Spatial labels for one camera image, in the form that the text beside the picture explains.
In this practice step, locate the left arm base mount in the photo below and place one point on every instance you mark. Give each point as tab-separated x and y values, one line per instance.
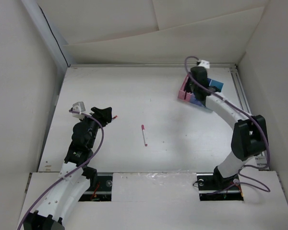
101	191

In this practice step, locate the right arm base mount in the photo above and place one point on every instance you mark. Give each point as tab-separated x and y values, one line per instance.
210	189

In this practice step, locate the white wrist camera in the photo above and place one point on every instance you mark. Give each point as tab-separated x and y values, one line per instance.
77	110
203	63

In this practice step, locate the pink white pen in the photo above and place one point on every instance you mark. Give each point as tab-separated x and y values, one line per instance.
144	136

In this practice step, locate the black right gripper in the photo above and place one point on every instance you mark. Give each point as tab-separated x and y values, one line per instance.
187	88

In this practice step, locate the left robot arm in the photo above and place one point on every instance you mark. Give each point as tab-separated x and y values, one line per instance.
53	207

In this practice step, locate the light blue storage container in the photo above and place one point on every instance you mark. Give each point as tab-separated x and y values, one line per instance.
217	83

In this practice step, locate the pink storage container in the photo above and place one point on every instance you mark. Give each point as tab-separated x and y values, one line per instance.
184	95

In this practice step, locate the purple storage container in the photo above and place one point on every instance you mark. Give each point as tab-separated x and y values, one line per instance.
196	101

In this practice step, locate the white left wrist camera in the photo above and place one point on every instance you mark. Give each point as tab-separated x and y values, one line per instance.
77	110

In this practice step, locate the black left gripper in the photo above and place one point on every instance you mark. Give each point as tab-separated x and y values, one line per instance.
102	115

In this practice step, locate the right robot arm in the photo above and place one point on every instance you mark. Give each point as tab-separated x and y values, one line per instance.
249	137

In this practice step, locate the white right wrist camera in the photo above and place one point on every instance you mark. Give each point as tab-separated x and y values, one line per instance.
203	63

